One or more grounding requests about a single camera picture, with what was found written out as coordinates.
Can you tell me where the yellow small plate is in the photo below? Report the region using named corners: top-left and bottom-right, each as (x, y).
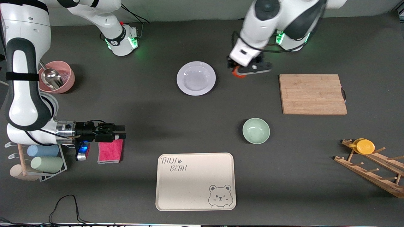
top-left (348, 138), bottom-right (368, 149)
top-left (356, 140), bottom-right (375, 155)

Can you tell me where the white wire cup rack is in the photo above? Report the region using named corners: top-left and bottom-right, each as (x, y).
top-left (5, 142), bottom-right (68, 182)

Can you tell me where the pink folded cloth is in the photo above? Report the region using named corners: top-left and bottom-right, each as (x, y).
top-left (97, 140), bottom-right (124, 164)

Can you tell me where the metal scoop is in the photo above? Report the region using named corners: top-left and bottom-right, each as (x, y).
top-left (39, 61), bottom-right (65, 90)

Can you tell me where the cream bear print tray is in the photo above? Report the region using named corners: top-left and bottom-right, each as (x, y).
top-left (155, 153), bottom-right (236, 211)

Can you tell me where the white round plate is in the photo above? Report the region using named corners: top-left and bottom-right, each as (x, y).
top-left (176, 61), bottom-right (217, 96)

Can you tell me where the wooden cutting board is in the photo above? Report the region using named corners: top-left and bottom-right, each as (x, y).
top-left (279, 74), bottom-right (348, 115)

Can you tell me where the black looped table cable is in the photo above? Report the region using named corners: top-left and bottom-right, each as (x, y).
top-left (48, 194), bottom-right (95, 225)

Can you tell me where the beige cup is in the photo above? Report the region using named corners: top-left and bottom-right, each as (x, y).
top-left (9, 165), bottom-right (40, 182)

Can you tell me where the pink bowl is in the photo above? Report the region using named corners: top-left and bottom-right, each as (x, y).
top-left (38, 61), bottom-right (76, 94)

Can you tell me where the green cup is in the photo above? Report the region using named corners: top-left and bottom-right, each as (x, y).
top-left (31, 156), bottom-right (63, 173)

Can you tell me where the wooden peg dish rack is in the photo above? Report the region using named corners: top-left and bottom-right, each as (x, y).
top-left (334, 139), bottom-right (404, 199)

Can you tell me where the blue cup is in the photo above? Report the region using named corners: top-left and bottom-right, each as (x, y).
top-left (27, 144), bottom-right (59, 157)

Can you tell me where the pale green bowl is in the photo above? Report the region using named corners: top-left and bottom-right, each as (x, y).
top-left (242, 118), bottom-right (270, 145)

